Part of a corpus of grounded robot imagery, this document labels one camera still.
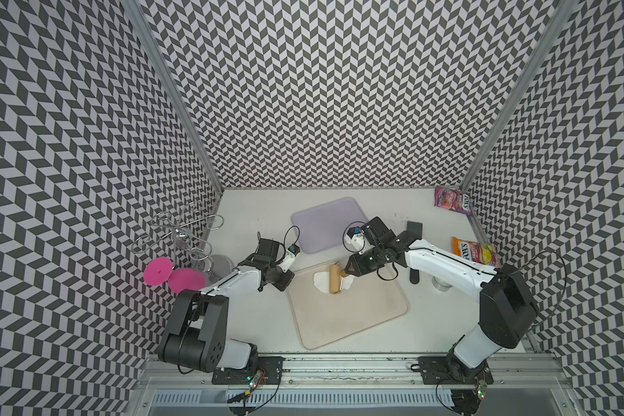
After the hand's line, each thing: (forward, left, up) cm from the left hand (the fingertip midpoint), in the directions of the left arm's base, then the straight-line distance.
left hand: (285, 276), depth 91 cm
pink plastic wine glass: (-11, +27, +26) cm, 39 cm away
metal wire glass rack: (+19, +39, +1) cm, 43 cm away
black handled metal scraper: (+20, -51, 0) cm, 55 cm away
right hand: (-3, -24, +8) cm, 25 cm away
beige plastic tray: (-14, -13, -2) cm, 19 cm away
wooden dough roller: (-1, -18, +3) cm, 18 cm away
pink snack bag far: (+33, -69, +4) cm, 77 cm away
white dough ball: (-2, -13, 0) cm, 13 cm away
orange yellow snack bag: (+7, -72, +3) cm, 73 cm away
